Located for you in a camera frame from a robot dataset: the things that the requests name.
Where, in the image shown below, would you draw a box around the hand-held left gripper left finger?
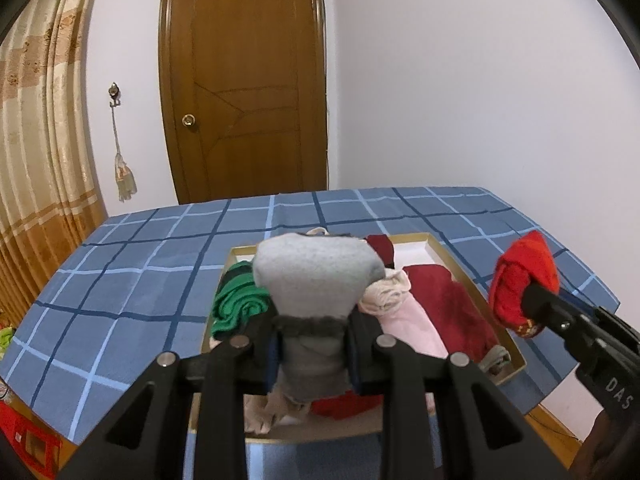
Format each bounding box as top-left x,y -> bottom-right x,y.
60,317 -> 278,480

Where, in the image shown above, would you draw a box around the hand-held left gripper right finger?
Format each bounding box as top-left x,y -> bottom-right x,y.
349,315 -> 571,480

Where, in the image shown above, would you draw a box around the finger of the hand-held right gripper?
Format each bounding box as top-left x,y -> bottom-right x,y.
521,282 -> 598,356

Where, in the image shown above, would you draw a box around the beige lacy underwear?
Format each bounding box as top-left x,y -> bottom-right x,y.
244,392 -> 313,436

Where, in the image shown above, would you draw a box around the light pink underwear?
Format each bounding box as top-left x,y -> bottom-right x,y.
377,295 -> 448,358

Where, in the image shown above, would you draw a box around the green underwear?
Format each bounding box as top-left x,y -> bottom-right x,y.
210,262 -> 273,338

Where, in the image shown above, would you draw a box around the cream underwear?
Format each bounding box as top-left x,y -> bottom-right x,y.
359,269 -> 413,317

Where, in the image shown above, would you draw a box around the grey sock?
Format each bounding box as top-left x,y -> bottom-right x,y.
251,232 -> 387,403

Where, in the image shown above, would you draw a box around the dark red grey-waistband underwear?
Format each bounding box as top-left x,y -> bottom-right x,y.
402,264 -> 512,376

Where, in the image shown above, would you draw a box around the plain dark red underwear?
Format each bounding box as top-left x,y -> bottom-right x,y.
365,234 -> 396,271

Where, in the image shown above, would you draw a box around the beige cardboard tray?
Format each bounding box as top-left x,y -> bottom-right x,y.
187,231 -> 528,443

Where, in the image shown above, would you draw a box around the person's right forearm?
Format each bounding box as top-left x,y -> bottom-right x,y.
570,407 -> 640,480

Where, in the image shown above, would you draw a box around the blue plaid tablecloth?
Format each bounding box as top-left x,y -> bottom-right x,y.
0,186 -> 621,480

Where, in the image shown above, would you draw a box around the curtain tassel tieback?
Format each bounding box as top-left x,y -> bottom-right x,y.
113,107 -> 138,203

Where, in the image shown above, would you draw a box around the red box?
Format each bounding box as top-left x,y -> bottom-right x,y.
0,400 -> 68,480

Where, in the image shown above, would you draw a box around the brown wooden door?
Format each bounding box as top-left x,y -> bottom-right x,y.
157,0 -> 328,206

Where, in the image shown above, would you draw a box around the beige patterned curtain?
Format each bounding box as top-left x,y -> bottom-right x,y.
0,0 -> 108,341

